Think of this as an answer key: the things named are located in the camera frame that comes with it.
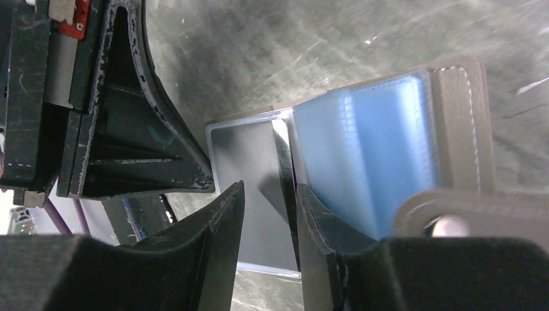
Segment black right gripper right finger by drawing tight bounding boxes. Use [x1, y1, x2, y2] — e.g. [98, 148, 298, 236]
[296, 184, 548, 310]

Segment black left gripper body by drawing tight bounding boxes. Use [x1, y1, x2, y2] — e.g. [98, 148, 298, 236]
[1, 1, 103, 207]

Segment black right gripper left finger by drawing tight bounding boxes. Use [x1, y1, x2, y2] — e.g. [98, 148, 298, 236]
[1, 181, 245, 310]

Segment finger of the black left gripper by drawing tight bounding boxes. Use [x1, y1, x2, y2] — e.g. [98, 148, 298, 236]
[58, 1, 214, 200]

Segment black VIP card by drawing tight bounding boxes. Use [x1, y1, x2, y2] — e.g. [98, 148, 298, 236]
[210, 121, 298, 273]

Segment grey leather card holder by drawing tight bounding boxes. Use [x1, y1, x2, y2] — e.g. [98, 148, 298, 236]
[205, 54, 549, 280]

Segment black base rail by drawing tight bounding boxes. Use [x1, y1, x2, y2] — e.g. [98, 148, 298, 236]
[102, 194, 177, 245]

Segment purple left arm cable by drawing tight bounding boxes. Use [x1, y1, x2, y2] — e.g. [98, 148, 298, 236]
[43, 197, 93, 236]

